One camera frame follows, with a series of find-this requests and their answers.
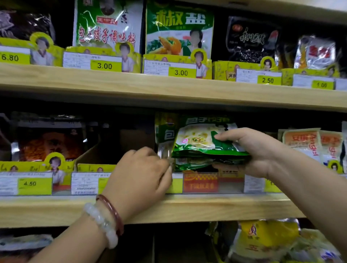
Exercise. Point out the person's right hand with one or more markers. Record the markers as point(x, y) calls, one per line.
point(257, 151)

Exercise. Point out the person's left hand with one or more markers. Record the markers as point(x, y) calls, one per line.
point(135, 179)

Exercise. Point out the wooden store shelving with goods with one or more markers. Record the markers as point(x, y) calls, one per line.
point(162, 86)

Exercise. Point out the person's right forearm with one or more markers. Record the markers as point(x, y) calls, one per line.
point(314, 189)

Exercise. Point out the yellow seasoning packet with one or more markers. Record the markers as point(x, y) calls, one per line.
point(263, 238)

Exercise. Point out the brown orange packet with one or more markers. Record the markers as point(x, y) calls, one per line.
point(51, 143)

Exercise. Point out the row of yellow price tags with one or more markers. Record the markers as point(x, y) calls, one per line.
point(32, 184)
point(106, 64)

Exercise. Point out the black seasoning packet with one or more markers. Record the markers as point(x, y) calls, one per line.
point(249, 38)

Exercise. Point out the pale yellow packet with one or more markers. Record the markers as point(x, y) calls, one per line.
point(317, 249)

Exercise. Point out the red clear packet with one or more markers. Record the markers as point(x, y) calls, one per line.
point(317, 51)

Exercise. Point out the white clear packet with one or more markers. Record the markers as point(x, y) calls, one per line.
point(24, 243)

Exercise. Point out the green orange seasoning packet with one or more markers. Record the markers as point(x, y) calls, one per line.
point(179, 27)

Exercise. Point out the green white seasoning packet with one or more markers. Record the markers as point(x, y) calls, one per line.
point(108, 21)

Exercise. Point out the dark spice packet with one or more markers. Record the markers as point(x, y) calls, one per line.
point(27, 24)

